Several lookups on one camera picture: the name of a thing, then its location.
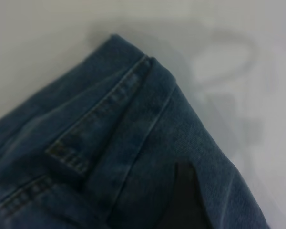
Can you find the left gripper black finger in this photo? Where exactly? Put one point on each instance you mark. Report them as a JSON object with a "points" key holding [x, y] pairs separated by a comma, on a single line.
{"points": [[188, 202]]}

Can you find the blue denim shorts basketball print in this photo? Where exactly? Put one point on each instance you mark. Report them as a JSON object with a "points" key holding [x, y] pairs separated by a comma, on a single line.
{"points": [[97, 124]]}

